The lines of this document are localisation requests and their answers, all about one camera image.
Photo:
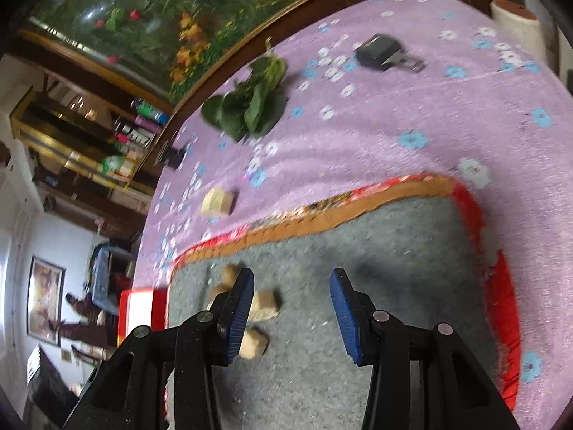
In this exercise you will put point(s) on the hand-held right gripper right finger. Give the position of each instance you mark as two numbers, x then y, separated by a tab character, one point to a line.
344	311

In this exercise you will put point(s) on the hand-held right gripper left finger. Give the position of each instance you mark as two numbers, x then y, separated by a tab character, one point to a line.
237	318

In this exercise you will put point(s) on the grey felt mat orange border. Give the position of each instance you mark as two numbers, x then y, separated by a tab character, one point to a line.
403	255

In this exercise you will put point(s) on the red and white box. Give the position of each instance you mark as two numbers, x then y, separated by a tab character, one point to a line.
141	316

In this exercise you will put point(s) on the blue plastic crate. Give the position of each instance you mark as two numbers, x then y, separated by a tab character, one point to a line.
102	277

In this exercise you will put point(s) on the small black clip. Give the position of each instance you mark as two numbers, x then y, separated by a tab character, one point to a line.
174	157

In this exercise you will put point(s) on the purple floral tablecloth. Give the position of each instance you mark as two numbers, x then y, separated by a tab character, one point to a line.
380	134

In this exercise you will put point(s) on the green packet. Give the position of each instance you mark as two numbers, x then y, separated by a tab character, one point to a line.
112	163

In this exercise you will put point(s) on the leafy green vegetable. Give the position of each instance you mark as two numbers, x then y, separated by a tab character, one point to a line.
250	107

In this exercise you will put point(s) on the steel thermos flask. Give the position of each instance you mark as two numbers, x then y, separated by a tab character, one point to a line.
132	132

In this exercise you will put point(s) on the purple bottle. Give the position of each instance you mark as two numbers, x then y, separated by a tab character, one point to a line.
147	123

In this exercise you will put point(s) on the green and blue bottle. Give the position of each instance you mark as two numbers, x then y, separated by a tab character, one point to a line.
150	109

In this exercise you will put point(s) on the glass case with artificial plants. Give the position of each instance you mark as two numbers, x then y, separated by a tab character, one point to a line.
179	22

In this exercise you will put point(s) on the cream cylinder with red top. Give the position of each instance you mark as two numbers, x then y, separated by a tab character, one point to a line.
519	24

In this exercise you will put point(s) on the framed wall picture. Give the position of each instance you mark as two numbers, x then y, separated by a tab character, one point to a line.
44	300

